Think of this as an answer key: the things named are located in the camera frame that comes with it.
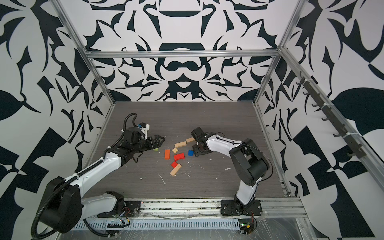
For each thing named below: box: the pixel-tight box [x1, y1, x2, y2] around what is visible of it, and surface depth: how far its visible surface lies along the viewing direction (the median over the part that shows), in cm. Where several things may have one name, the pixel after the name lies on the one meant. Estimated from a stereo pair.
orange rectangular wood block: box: [164, 149, 171, 160], surface depth 94 cm
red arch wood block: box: [174, 153, 186, 162], surface depth 92 cm
